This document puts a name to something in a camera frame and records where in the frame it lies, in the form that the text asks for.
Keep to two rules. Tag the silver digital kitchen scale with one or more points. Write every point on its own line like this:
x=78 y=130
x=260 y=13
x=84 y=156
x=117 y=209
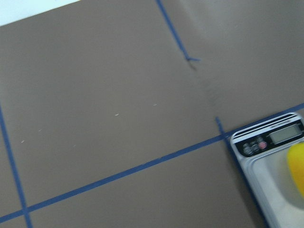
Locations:
x=261 y=151

